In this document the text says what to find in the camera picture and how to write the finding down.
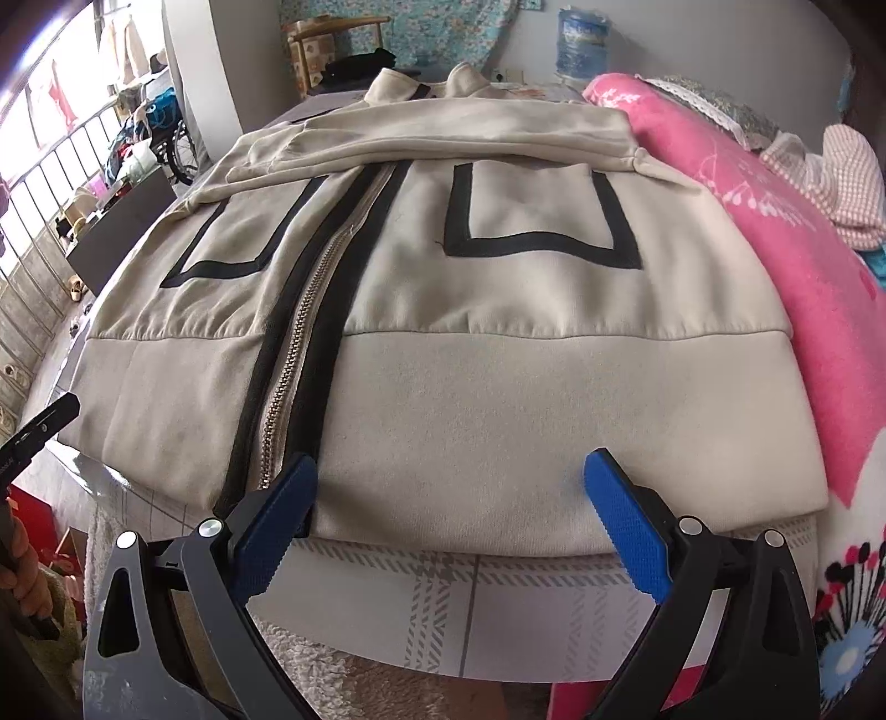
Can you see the metal balcony railing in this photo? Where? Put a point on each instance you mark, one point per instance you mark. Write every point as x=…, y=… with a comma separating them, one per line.
x=35, y=272

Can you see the left hand holding gripper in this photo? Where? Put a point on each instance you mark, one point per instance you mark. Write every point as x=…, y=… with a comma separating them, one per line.
x=27, y=583

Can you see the black garment on chair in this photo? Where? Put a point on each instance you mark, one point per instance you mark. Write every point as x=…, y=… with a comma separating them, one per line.
x=356, y=72

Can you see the green knit sleeve forearm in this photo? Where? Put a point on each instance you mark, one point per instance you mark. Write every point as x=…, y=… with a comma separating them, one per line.
x=42, y=658

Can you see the lace trimmed floral pillow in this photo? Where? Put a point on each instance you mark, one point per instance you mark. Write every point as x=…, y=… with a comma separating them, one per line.
x=750, y=129

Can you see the pink checkered knit cloth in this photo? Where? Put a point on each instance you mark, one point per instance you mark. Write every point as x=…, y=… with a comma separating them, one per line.
x=844, y=181

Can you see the teal floral hanging cloth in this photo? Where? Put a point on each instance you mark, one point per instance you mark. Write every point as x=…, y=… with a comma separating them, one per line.
x=437, y=33

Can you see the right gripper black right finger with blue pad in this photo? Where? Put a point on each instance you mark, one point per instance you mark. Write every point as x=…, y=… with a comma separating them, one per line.
x=730, y=635

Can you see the pink floral fleece blanket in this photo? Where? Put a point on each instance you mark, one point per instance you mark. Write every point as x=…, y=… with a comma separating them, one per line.
x=836, y=307

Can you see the dark grey table top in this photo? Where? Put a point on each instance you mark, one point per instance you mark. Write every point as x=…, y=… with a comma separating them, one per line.
x=106, y=240

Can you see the blue water jug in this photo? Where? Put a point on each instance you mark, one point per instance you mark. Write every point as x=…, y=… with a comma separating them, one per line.
x=582, y=44

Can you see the beige zip jacket black trim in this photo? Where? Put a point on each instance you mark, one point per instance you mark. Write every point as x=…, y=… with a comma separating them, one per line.
x=448, y=298

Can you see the wooden chair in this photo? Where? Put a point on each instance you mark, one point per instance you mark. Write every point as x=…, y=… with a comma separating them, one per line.
x=314, y=42

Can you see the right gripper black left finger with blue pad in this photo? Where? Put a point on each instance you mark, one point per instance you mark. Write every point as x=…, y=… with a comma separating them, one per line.
x=137, y=662

